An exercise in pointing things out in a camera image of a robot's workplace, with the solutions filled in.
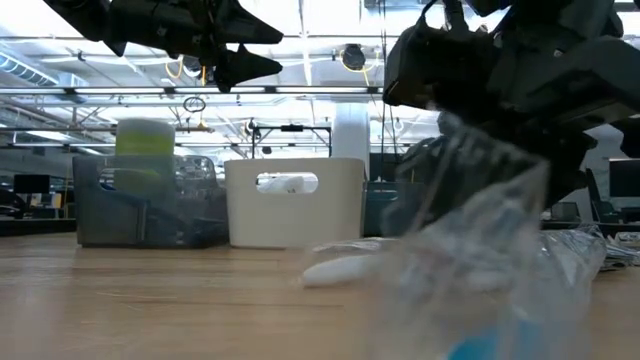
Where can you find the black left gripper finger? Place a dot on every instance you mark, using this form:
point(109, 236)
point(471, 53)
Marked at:
point(245, 65)
point(245, 25)

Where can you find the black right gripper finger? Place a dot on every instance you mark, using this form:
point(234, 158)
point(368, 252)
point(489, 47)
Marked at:
point(567, 155)
point(422, 175)

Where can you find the cotton balls clear bag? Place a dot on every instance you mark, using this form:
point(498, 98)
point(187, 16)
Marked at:
point(575, 260)
point(287, 184)

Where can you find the blue toothbrush clear pack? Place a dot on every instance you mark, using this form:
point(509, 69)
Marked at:
point(475, 280)

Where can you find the blue disposable razor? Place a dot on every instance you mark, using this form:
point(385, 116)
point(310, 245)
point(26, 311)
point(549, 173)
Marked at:
point(141, 220)

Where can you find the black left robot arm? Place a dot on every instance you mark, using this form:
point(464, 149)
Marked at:
point(80, 20)

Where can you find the teal plastic bin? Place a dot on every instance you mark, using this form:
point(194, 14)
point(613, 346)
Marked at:
point(380, 210)

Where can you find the black desk monitor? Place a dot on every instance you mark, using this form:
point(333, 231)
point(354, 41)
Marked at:
point(625, 177)

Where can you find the white building column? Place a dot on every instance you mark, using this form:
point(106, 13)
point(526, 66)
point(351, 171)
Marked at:
point(351, 130)

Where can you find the silver nail clipper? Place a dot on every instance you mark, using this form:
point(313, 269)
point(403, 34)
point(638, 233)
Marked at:
point(622, 252)

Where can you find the green wipes canister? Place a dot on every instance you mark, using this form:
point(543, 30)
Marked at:
point(145, 142)

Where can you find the white plastic bin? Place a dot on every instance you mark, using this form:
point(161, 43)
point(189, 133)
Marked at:
point(295, 220)

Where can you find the dark small monitor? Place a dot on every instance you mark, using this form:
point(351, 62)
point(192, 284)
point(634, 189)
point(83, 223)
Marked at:
point(31, 184)

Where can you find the grey translucent plastic bin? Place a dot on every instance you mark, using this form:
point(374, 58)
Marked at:
point(100, 225)

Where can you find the black background robot frame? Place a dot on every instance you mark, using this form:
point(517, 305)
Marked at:
point(292, 129)

